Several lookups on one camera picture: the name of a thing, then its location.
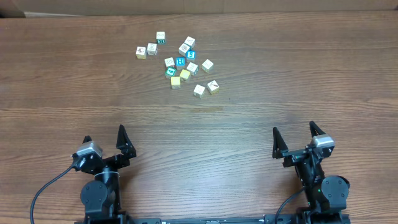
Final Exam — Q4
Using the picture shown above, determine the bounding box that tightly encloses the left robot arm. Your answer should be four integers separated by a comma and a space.
72, 125, 136, 224

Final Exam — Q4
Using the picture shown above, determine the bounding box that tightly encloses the top right wooden block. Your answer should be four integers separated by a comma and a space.
184, 36, 196, 48

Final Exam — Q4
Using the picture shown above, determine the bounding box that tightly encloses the block with red mark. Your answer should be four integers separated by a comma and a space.
207, 80, 220, 94

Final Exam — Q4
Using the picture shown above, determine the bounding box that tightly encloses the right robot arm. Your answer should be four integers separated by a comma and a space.
271, 121, 351, 224

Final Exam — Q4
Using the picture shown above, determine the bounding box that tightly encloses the wooden block bird picture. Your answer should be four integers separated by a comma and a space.
136, 46, 147, 59

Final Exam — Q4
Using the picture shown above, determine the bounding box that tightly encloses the yellow top block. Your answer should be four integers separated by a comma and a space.
179, 69, 191, 83

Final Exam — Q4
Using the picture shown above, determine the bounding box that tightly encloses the block with green side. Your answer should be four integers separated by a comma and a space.
156, 31, 166, 44

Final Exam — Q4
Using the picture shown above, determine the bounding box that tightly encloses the wooden block faint drawing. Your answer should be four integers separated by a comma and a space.
164, 57, 175, 68

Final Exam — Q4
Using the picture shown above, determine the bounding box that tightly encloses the wooden block red letter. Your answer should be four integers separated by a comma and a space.
147, 43, 158, 55

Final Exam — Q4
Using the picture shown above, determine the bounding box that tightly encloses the green number four block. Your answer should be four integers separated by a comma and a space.
165, 67, 177, 79

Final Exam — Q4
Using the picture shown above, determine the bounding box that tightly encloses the pale wooden block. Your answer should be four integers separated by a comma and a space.
193, 85, 206, 98

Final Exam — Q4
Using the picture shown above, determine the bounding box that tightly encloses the blue symbol block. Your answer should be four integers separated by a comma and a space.
175, 57, 186, 70

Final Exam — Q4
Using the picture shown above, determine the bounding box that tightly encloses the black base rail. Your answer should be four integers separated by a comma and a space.
74, 213, 351, 224

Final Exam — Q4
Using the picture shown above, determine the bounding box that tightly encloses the wooden block green seven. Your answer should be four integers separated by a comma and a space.
187, 62, 198, 76

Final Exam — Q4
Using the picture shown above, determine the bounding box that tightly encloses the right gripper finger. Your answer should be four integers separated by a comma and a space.
272, 127, 289, 159
309, 121, 325, 137

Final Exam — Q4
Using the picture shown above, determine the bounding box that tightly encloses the yellow block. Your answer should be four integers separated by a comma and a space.
179, 69, 191, 83
170, 77, 181, 90

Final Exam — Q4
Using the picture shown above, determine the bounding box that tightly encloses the wooden block round picture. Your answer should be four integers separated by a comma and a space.
178, 44, 191, 57

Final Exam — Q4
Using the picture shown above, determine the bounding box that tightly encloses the blue number five block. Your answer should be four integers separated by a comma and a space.
186, 50, 197, 60

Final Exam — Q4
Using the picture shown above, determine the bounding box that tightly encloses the cardboard backdrop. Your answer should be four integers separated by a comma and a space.
1, 0, 397, 17

